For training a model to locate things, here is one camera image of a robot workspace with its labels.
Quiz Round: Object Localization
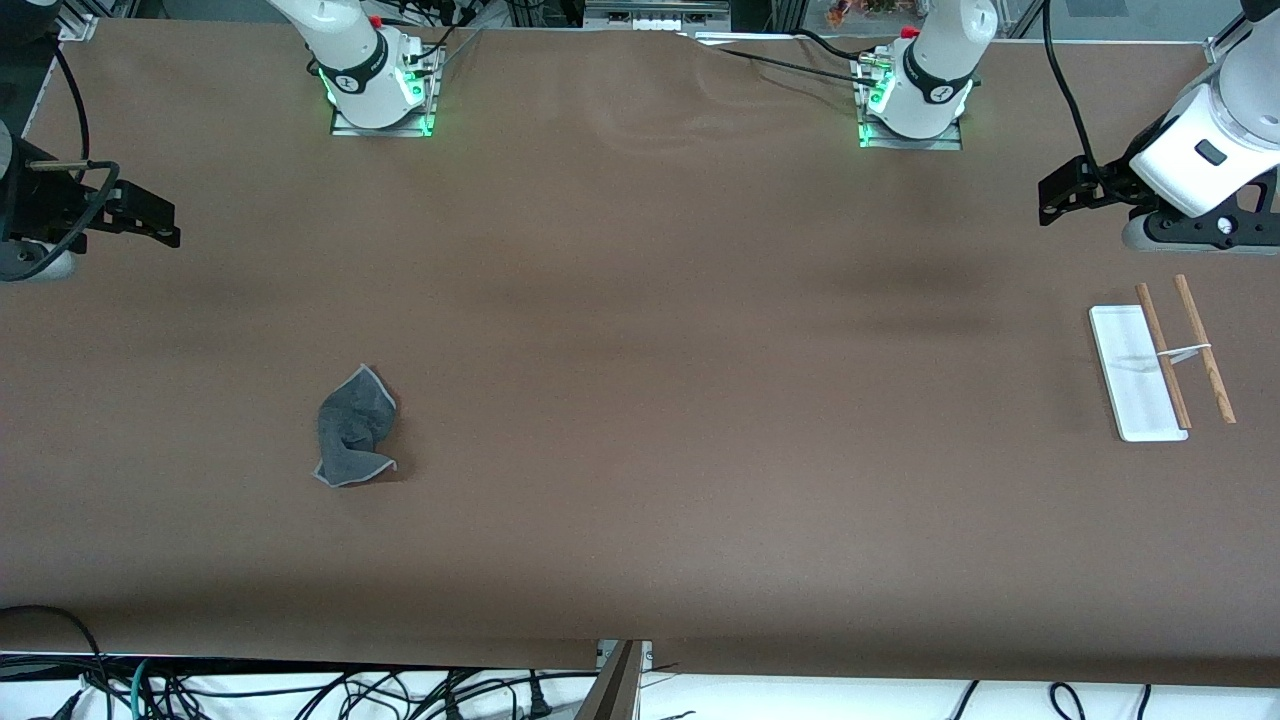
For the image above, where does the grey towel with pale edging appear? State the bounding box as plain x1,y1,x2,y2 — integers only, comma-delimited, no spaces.
313,364,399,489

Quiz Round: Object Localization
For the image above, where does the white base wooden towel rack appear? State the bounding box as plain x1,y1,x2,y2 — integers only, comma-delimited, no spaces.
1088,274,1238,443

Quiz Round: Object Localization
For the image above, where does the orange clutter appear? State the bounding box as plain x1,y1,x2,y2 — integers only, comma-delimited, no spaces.
825,0,901,29

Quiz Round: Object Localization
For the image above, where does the white power strip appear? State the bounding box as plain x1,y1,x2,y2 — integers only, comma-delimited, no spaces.
583,0,733,33

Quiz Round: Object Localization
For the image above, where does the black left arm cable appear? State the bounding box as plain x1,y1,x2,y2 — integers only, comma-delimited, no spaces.
1038,0,1113,196

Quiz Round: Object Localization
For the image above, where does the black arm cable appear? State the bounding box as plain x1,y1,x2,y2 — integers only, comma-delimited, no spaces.
28,40,123,283
1038,0,1113,196

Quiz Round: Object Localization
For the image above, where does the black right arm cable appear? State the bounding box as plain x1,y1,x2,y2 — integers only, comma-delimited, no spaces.
28,40,123,283

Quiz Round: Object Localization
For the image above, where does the short black table cable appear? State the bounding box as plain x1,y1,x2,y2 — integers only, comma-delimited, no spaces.
793,28,886,66

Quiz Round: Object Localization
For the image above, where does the long black table cable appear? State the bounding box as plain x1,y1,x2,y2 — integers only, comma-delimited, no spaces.
690,36,881,91

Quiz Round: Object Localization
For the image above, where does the black arched floor cable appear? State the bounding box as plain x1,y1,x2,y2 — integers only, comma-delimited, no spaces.
0,604,106,701

